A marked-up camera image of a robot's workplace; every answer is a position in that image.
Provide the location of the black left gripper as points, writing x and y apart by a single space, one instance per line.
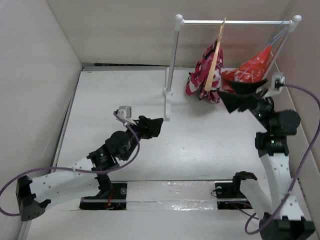
148 127

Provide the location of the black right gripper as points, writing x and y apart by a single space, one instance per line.
233 101

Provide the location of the beige wooden hanger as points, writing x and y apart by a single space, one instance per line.
211 73

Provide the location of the pink camouflage trousers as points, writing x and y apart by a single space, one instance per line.
198 78

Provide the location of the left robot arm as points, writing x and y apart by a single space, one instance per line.
36 195

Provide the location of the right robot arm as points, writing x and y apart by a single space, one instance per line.
279 213

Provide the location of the orange white cloth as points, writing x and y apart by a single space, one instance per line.
251 71

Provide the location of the white clothes rack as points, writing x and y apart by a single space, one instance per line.
180 22

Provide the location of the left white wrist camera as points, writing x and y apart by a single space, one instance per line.
124 115

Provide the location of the blue wire hanger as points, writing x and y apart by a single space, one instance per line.
277 42

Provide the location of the aluminium table edge rail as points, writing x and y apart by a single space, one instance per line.
99 90

